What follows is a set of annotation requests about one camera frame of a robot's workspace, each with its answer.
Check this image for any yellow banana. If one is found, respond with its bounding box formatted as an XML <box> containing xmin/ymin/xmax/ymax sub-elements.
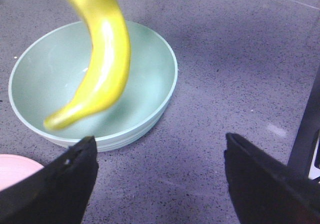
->
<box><xmin>43</xmin><ymin>0</ymin><xmax>131</xmax><ymax>130</ymax></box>

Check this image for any pink plate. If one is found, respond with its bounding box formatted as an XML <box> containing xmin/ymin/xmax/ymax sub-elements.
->
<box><xmin>0</xmin><ymin>154</ymin><xmax>44</xmax><ymax>191</ymax></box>

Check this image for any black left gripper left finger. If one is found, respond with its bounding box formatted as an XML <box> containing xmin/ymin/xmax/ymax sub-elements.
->
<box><xmin>0</xmin><ymin>136</ymin><xmax>99</xmax><ymax>223</ymax></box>

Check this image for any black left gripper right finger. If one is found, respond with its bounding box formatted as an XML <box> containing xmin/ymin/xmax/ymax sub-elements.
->
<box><xmin>224</xmin><ymin>133</ymin><xmax>320</xmax><ymax>223</ymax></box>

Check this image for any black metal stand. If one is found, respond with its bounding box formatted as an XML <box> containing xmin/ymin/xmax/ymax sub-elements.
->
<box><xmin>287</xmin><ymin>72</ymin><xmax>320</xmax><ymax>183</ymax></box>

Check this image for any green bowl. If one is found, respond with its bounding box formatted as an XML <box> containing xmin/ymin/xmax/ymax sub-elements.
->
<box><xmin>8</xmin><ymin>21</ymin><xmax>178</xmax><ymax>152</ymax></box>

